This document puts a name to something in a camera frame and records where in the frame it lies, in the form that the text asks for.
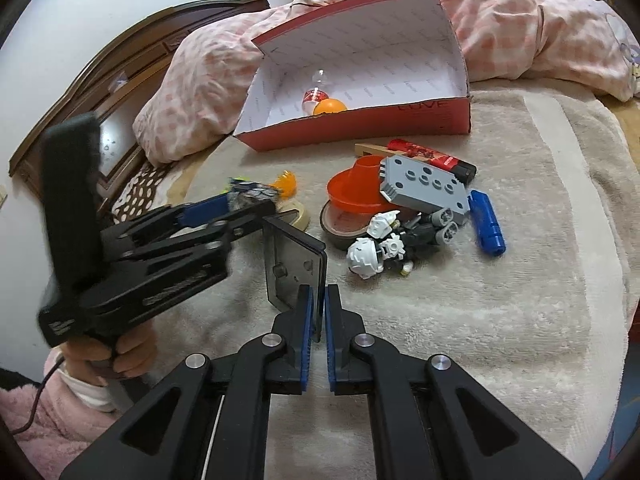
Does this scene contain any black cable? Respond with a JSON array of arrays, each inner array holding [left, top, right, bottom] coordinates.
[[10, 354, 67, 435]]

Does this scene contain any orange translucent cap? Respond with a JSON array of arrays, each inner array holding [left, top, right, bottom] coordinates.
[[272, 170, 300, 196]]

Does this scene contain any green circuit board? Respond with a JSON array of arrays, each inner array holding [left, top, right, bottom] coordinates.
[[227, 176, 281, 211]]

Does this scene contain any smoky transparent plastic case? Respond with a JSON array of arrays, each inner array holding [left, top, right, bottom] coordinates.
[[261, 216, 328, 343]]

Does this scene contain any person's left forearm pink sleeve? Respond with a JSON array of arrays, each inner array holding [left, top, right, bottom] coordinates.
[[0, 360, 118, 461]]

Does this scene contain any red plastic cone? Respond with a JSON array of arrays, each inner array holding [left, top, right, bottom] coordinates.
[[326, 156, 401, 216]]

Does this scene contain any dark tape roll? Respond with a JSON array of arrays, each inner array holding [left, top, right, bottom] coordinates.
[[319, 199, 381, 251]]

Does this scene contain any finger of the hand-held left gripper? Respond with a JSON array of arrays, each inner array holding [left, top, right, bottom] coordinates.
[[100, 195, 238, 256], [125, 202, 299, 267]]

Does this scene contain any white black robot toy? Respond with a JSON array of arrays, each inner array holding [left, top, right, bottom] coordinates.
[[346, 207, 461, 281]]

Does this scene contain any red cardboard box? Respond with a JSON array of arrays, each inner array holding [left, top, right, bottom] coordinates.
[[232, 0, 472, 153]]

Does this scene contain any red tube black cap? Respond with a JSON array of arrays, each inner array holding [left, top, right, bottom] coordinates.
[[387, 138, 477, 181]]

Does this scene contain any brown polka dot sheet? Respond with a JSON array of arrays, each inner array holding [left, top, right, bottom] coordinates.
[[111, 162, 176, 223]]

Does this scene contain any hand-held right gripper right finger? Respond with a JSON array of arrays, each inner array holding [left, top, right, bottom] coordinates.
[[324, 284, 584, 480]]

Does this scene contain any person's left hand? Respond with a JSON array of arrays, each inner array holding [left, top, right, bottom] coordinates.
[[65, 325, 157, 381]]

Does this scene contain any pink checked quilt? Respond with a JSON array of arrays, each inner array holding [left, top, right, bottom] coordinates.
[[132, 0, 640, 166]]

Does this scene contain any grey building plate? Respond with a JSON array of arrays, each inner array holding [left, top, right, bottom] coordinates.
[[378, 155, 472, 226]]

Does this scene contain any beige tape roll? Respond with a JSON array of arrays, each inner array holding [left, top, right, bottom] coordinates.
[[272, 197, 308, 233]]

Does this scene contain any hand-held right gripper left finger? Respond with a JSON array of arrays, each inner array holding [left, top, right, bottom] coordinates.
[[60, 284, 317, 480]]

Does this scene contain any wooden headboard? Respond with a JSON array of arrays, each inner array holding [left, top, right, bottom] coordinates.
[[9, 0, 271, 211]]

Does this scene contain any clear plastic bottle red label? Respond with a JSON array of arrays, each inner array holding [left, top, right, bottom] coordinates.
[[301, 69, 331, 115]]

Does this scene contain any wooden block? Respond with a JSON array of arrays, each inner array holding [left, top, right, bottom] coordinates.
[[354, 142, 396, 161]]

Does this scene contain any blue cylinder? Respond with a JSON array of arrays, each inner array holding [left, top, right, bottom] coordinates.
[[469, 189, 507, 256]]

